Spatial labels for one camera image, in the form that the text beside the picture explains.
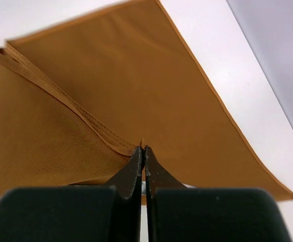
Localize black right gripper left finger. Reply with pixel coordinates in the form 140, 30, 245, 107
0, 147, 143, 241

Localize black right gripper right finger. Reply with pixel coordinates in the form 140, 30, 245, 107
144, 147, 291, 241

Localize brown cloth napkin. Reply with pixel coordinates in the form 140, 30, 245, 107
0, 1, 293, 201

